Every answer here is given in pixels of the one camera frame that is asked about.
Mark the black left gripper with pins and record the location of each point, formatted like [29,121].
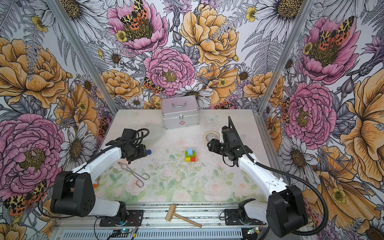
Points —
[142,153]

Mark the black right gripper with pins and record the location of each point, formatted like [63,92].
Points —
[213,146]

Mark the green wood block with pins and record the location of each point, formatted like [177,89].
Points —
[188,155]

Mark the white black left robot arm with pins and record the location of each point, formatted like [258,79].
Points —
[73,191]

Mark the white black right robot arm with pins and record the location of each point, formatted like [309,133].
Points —
[284,211]

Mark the metal tongs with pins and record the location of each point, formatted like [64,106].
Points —
[140,178]

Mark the masking tape roll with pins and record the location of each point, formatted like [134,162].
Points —
[209,135]

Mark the silver pink metal case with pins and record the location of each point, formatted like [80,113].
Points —
[180,112]

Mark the wooden mallet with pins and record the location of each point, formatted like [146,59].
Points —
[171,213]

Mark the left circuit board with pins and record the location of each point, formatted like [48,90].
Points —
[125,232]

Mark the circuit board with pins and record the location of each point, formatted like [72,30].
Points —
[254,230]
[125,232]

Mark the right circuit board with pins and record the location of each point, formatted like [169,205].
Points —
[254,230]

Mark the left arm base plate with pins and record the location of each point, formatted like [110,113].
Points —
[134,219]

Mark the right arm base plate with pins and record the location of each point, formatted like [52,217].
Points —
[235,217]

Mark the aluminium front rail frame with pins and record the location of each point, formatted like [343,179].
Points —
[155,227]

